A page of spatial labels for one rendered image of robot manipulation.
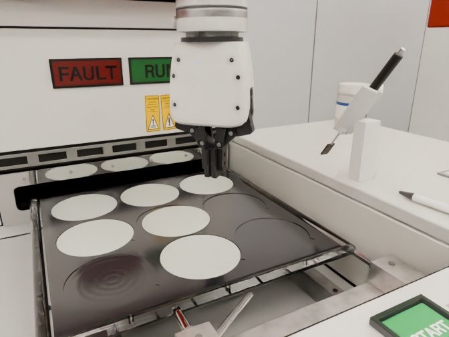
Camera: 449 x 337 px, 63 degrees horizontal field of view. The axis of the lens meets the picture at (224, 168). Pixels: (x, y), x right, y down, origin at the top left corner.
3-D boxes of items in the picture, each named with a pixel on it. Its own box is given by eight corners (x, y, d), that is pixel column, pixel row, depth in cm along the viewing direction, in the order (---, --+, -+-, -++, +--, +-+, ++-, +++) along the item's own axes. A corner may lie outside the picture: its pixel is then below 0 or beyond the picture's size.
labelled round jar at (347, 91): (327, 123, 88) (331, 83, 85) (349, 120, 91) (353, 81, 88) (349, 129, 82) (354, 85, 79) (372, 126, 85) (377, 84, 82)
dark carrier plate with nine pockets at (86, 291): (40, 202, 62) (39, 198, 62) (221, 170, 77) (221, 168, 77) (55, 342, 33) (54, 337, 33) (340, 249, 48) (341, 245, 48)
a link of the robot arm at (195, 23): (158, 9, 41) (160, 37, 42) (233, 5, 38) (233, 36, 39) (191, 14, 48) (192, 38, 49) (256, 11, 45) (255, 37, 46)
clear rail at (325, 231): (220, 171, 78) (220, 165, 78) (225, 170, 79) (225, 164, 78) (350, 257, 47) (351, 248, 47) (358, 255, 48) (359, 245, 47)
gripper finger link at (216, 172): (209, 128, 46) (210, 178, 48) (233, 130, 45) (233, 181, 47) (218, 123, 49) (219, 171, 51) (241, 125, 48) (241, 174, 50)
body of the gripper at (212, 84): (158, 29, 42) (164, 125, 46) (242, 27, 39) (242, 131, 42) (187, 31, 49) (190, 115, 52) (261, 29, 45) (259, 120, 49)
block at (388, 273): (367, 281, 44) (370, 259, 43) (387, 273, 45) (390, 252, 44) (429, 324, 37) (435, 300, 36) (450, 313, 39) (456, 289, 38)
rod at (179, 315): (169, 317, 37) (168, 305, 37) (182, 312, 38) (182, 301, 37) (186, 349, 33) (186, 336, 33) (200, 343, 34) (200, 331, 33)
